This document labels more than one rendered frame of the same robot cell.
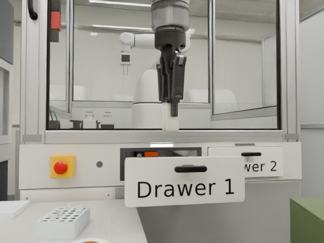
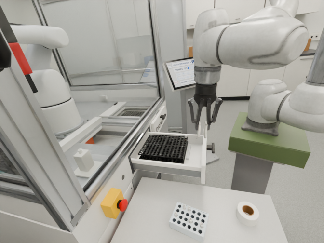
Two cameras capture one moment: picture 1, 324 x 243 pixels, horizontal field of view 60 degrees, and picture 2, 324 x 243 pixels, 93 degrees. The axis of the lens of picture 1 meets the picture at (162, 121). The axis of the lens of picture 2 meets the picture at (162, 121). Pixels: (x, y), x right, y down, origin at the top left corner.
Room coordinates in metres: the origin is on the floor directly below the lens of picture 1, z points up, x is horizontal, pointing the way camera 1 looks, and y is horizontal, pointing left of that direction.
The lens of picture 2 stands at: (0.55, 0.54, 1.37)
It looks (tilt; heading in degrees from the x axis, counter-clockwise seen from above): 27 degrees down; 299
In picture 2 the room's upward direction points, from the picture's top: 7 degrees counter-clockwise
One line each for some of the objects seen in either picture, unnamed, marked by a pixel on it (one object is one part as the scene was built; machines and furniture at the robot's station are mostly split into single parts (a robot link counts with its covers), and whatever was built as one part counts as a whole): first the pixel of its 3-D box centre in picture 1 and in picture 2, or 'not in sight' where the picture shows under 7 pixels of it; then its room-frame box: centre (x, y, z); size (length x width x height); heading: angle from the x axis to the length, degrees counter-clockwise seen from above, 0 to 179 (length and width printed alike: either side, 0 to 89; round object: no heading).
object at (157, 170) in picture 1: (186, 180); (204, 152); (0.67, -0.06, 0.87); 0.29 x 0.02 x 0.11; 100
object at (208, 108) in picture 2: (173, 79); (208, 110); (0.65, -0.03, 1.11); 0.04 x 0.01 x 0.11; 111
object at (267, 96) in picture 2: not in sight; (267, 100); (0.41, -0.41, 1.03); 0.18 x 0.16 x 0.22; 145
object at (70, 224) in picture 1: (65, 221); (189, 220); (0.66, 0.23, 0.78); 0.12 x 0.08 x 0.04; 179
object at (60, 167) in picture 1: (60, 167); (122, 204); (0.88, 0.31, 0.88); 0.04 x 0.03 x 0.04; 100
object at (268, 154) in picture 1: (246, 162); (159, 120); (1.04, -0.31, 0.87); 0.29 x 0.02 x 0.11; 100
